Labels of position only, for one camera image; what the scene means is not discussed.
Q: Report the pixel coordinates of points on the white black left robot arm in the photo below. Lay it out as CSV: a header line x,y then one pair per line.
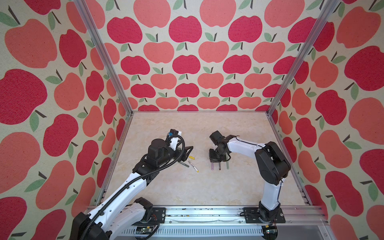
x,y
121,210

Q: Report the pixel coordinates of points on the aluminium corner post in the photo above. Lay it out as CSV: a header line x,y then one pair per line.
x,y
90,24
319,24

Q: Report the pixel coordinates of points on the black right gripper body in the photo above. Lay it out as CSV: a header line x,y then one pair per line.
x,y
215,155

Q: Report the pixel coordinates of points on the aluminium right rear corner post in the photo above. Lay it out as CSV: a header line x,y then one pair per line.
x,y
319,24

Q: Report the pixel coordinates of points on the aluminium front rail base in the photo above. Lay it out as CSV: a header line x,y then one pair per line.
x,y
232,223

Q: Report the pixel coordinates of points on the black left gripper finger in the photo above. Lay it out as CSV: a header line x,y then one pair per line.
x,y
187,149
184,156

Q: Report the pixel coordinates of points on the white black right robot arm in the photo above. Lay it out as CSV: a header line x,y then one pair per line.
x,y
232,143

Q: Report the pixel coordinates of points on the white pen yellow end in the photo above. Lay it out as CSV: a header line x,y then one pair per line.
x,y
194,167

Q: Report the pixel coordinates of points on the aluminium left rear corner post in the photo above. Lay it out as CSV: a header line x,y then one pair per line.
x,y
90,24

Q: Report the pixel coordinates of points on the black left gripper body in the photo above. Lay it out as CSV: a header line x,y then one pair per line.
x,y
175,155

